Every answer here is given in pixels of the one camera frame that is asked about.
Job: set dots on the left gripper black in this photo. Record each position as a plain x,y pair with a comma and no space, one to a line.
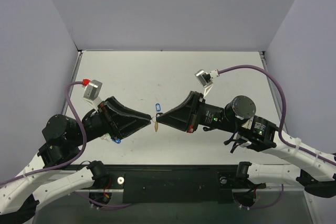
108,119

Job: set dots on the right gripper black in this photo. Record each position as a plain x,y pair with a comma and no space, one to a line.
195,112

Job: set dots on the yellow key tag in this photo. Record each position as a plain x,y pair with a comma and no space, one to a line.
156,126

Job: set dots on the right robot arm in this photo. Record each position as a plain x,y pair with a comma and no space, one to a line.
305,167

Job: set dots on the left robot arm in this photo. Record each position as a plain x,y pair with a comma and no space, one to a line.
20,199

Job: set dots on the blue outlined key tag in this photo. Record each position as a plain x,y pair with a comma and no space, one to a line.
158,107

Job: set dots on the solid blue key tag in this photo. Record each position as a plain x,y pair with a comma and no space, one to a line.
118,141

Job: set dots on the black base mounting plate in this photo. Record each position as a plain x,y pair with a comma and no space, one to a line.
177,183

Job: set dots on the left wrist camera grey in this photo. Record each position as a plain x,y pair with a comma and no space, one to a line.
92,90

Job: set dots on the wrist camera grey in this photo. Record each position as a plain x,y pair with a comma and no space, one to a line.
92,90
204,78

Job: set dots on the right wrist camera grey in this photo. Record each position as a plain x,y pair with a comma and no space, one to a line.
204,78

